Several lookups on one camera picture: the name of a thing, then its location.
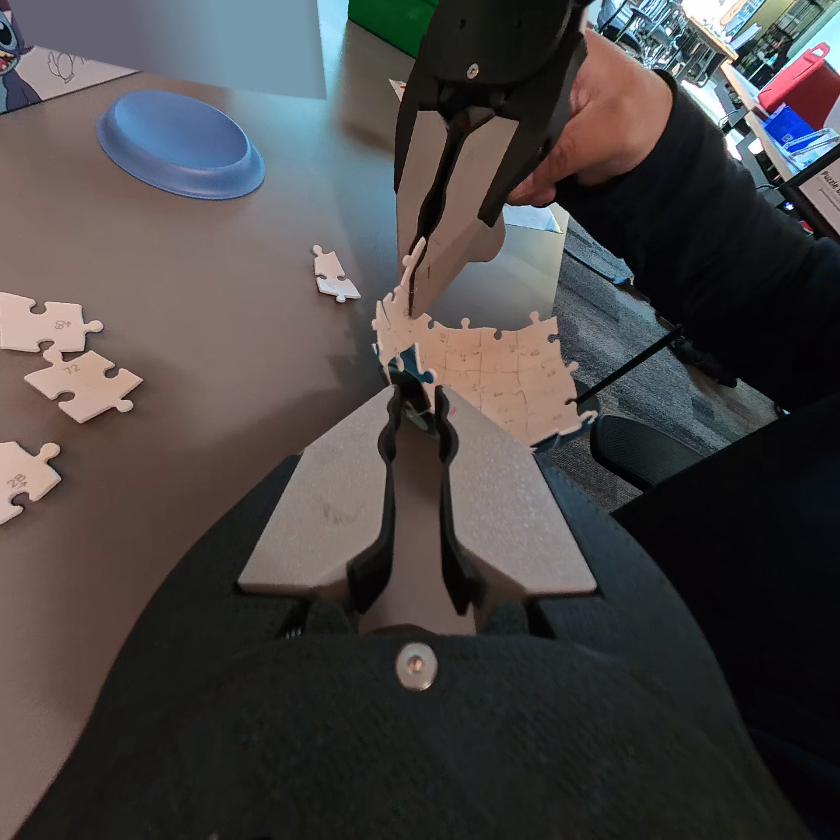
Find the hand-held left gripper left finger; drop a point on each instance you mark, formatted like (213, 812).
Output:
(315, 518)

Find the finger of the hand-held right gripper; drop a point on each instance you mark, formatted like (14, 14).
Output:
(479, 170)
(420, 157)

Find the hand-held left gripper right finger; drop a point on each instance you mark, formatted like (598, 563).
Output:
(518, 525)

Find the white puzzle piece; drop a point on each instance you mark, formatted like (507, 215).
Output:
(52, 325)
(334, 275)
(19, 479)
(82, 384)

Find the partly built white puzzle ball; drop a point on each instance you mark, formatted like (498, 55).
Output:
(512, 374)

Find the printed cardboard puzzle box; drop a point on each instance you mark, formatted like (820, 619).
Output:
(13, 72)

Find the person's right hand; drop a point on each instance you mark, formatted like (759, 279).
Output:
(617, 118)

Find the green box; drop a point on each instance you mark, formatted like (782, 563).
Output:
(387, 23)

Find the blue round plastic dish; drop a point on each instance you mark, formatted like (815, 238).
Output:
(177, 144)

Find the blue plastic crate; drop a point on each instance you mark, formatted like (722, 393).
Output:
(787, 124)

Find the red plastic container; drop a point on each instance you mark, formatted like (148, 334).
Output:
(804, 82)

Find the white sign in black frame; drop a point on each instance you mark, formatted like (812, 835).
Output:
(823, 197)

